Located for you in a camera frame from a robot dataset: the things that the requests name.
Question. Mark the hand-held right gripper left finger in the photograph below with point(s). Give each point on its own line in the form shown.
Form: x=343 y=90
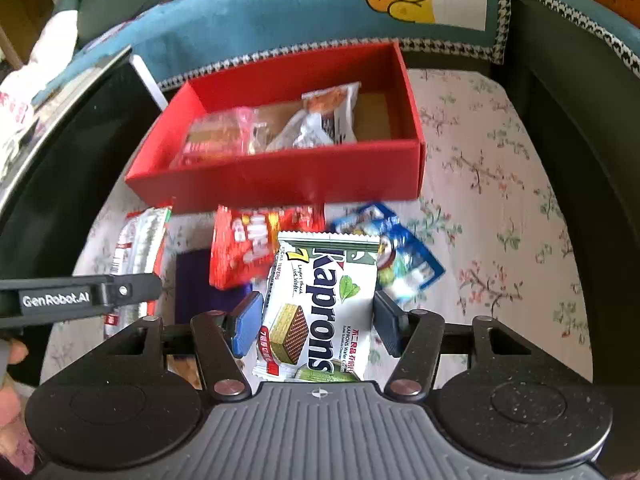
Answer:
x=247 y=322

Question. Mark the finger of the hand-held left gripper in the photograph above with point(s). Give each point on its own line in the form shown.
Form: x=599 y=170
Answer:
x=135 y=290

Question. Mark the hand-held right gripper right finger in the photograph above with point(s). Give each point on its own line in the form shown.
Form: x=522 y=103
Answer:
x=387 y=325

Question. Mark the red and white snack packet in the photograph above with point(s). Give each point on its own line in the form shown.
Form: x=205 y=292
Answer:
x=142 y=240

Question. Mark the purple snack packet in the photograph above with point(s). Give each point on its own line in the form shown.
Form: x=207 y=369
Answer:
x=200 y=285

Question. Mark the white green wafer packet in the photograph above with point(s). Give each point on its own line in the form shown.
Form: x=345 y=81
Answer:
x=320 y=280

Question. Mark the red cardboard box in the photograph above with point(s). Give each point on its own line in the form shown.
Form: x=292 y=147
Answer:
x=300 y=180

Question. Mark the pink clear cracker packet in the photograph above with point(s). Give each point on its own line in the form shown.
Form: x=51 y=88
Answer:
x=215 y=135

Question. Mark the white packet with food picture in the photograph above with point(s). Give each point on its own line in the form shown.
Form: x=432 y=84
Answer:
x=325 y=105

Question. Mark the person's left hand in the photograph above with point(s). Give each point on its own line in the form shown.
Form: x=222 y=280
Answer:
x=17 y=352

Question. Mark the black glossy coffee table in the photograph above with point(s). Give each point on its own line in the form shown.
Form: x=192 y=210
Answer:
x=60 y=185

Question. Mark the floral tablecloth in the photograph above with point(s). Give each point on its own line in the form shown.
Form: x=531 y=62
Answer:
x=475 y=200

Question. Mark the white plastic bag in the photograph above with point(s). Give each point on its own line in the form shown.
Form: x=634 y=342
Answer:
x=15 y=110

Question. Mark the white cloth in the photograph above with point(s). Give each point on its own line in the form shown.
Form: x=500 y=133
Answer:
x=55 y=45

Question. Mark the wooden cabinet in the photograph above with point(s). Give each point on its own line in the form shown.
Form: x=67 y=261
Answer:
x=25 y=0

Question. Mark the teal lion print sofa cover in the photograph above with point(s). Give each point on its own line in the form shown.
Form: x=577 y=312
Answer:
x=250 y=10

